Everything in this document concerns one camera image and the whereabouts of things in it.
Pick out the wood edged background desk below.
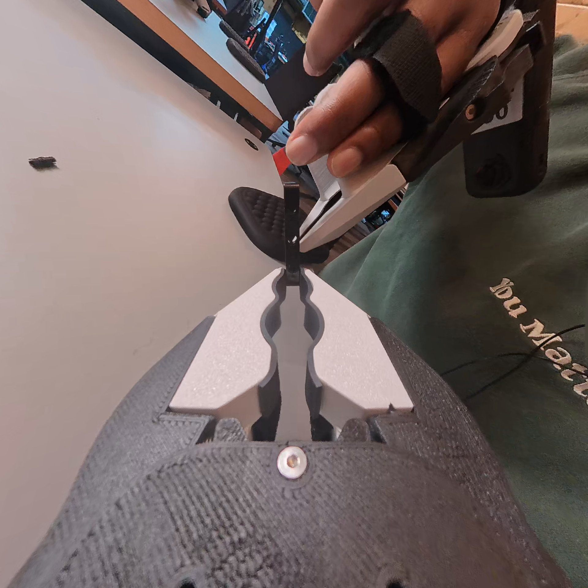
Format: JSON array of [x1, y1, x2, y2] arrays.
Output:
[[80, 0, 283, 134]]

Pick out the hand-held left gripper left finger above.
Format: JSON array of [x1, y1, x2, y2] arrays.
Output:
[[169, 268, 285, 437]]

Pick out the black lego frame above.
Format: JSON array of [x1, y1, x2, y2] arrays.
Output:
[[283, 182, 302, 286]]

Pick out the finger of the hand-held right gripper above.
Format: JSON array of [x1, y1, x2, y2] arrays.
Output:
[[298, 158, 345, 232], [299, 164, 409, 253]]

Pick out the person's green hoodie torso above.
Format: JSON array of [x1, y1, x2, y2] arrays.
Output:
[[319, 34, 588, 579]]

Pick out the black office chair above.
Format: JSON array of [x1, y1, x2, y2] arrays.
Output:
[[266, 57, 343, 122]]

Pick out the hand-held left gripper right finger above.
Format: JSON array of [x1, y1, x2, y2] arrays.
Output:
[[301, 269, 415, 437]]

